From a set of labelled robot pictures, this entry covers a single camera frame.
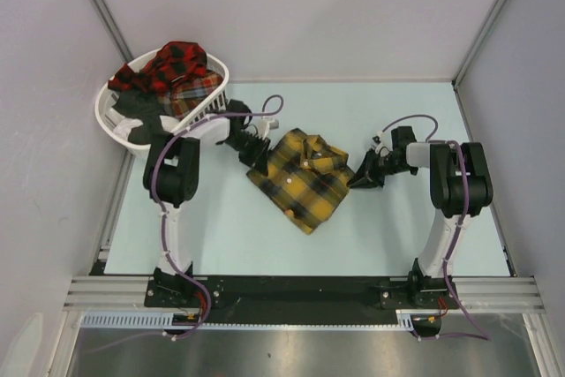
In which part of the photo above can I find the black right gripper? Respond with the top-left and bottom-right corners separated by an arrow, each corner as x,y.
347,147 -> 417,188

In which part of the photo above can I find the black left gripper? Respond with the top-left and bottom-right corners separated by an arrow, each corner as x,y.
222,132 -> 271,177

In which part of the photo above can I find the yellow plaid long sleeve shirt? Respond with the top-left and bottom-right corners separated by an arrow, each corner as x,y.
246,128 -> 354,235

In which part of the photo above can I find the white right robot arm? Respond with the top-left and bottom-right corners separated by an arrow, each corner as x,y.
348,126 -> 493,309

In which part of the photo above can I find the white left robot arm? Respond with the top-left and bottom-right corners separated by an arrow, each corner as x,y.
143,101 -> 278,306

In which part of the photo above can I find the red tan plaid shirt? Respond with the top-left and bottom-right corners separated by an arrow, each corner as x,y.
163,71 -> 223,119

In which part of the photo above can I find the dark grey garment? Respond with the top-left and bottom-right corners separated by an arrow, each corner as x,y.
112,91 -> 178,145

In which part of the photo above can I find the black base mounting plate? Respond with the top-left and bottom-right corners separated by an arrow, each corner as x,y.
144,275 -> 458,323

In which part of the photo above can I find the red black checkered shirt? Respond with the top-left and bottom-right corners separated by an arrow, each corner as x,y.
108,41 -> 207,94

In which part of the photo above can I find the white garment in basket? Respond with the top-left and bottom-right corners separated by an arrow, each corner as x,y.
113,118 -> 143,140

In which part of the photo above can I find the white plastic laundry basket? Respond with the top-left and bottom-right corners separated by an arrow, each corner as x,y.
94,54 -> 230,159

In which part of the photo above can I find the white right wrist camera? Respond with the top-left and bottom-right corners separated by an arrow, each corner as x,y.
371,131 -> 391,154

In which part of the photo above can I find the white cable duct rail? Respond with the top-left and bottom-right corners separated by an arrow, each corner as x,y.
79,310 -> 443,334

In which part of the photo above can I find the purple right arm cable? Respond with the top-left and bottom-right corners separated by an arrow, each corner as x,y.
374,114 -> 492,343

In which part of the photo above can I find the aluminium frame rail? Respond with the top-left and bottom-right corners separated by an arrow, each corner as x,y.
64,275 -> 149,312

